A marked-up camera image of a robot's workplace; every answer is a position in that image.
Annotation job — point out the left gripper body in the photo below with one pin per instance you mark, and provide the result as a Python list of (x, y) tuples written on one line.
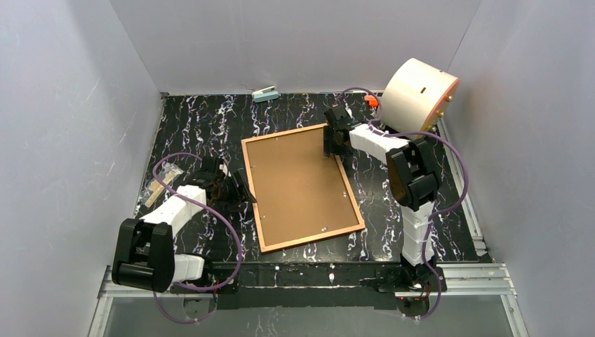
[(234, 189)]

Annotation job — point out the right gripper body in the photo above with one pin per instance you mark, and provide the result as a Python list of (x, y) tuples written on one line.
[(333, 135)]

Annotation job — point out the brown backing board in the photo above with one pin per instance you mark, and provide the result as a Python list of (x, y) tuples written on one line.
[(302, 190)]

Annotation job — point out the wooden picture frame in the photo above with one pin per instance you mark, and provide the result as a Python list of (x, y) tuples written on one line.
[(302, 188)]

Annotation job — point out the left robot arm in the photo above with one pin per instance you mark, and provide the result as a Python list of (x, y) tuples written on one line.
[(145, 257)]

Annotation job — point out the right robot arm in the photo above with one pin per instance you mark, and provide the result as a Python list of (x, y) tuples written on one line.
[(413, 182)]

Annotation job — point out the orange clip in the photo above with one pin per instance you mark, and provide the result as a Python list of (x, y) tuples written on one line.
[(371, 100)]

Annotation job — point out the small plastic bag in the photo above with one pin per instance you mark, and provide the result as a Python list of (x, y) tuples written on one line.
[(169, 173)]

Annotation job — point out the teal white small device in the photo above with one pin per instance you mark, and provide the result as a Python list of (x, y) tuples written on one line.
[(265, 94)]

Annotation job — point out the white orange cylinder box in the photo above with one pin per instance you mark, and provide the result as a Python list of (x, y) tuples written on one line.
[(416, 97)]

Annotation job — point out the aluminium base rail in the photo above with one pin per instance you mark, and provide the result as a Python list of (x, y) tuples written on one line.
[(318, 299)]

